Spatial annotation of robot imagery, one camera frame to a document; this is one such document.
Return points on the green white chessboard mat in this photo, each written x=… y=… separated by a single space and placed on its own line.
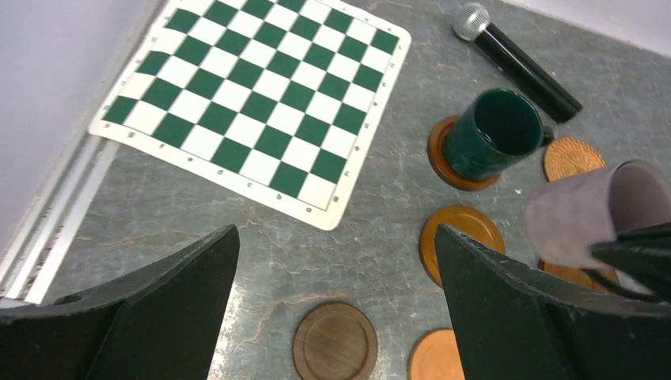
x=277 y=101

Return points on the reddish brown grooved coaster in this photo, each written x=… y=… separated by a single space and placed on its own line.
x=573 y=275

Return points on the woven rattan coaster far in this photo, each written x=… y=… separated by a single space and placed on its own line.
x=567 y=156

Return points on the black handheld microphone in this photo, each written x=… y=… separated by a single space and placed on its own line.
x=473 y=24

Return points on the dark green mug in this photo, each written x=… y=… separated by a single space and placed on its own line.
x=497 y=130

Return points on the light orange wooden coaster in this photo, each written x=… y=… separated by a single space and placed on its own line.
x=435 y=356

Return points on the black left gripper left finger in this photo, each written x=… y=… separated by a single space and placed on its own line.
x=161 y=321

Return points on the brown grooved wooden coaster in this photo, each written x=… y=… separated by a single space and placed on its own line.
x=440 y=165

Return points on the lilac cup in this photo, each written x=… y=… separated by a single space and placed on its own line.
x=564 y=218

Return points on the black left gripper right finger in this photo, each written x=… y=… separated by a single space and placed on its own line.
x=513 y=321

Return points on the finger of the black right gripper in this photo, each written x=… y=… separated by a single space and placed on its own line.
x=644 y=255

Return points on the dark walnut wooden coaster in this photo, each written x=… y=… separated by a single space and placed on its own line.
x=335 y=340

